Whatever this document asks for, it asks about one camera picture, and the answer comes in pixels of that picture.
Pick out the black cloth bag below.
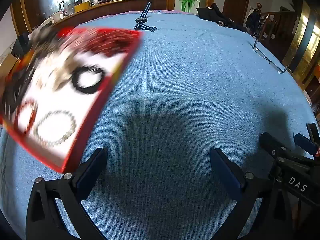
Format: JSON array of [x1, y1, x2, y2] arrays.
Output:
[[196, 3, 248, 33]]

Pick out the striped strap wristwatch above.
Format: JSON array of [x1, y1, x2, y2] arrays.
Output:
[[133, 1, 158, 32]]

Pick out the wooden counter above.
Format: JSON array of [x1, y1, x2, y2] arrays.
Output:
[[22, 0, 168, 32]]

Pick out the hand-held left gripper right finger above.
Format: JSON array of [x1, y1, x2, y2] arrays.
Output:
[[209, 148, 293, 240]]

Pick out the yellow box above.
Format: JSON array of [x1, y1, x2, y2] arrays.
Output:
[[74, 1, 91, 13]]

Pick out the dark red bead bracelet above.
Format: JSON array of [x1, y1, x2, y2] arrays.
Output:
[[13, 99, 39, 136]]

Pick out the red jewelry box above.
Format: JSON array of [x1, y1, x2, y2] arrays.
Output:
[[0, 27, 145, 174]]

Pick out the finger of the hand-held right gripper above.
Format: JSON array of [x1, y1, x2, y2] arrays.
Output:
[[294, 122, 320, 156], [259, 132, 292, 163]]

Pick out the red polka-dot scrunchie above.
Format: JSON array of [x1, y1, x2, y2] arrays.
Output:
[[74, 29, 141, 58]]

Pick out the golden panel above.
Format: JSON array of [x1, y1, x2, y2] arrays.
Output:
[[282, 0, 320, 91]]

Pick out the silver bead bracelet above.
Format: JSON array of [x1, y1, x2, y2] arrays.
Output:
[[33, 109, 77, 148]]

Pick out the pink cloth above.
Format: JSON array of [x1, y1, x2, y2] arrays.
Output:
[[149, 9, 198, 15]]

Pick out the eyeglasses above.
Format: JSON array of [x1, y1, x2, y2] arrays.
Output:
[[252, 14, 291, 74]]

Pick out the black beaded hair tie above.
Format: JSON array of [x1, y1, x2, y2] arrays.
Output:
[[71, 64, 107, 95]]

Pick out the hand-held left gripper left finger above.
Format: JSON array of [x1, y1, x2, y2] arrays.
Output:
[[26, 147, 108, 240]]

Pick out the blue blanket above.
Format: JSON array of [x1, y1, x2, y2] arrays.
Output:
[[0, 10, 318, 240]]

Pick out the cardboard box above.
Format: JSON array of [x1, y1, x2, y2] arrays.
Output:
[[0, 53, 18, 81]]

